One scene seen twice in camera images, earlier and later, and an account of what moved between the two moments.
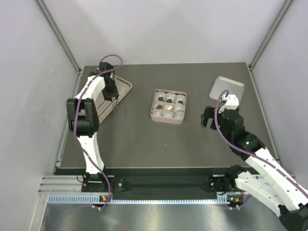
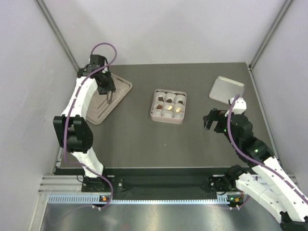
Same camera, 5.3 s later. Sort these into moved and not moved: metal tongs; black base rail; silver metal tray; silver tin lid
Moved: metal tongs
Not moved: silver tin lid; silver metal tray; black base rail
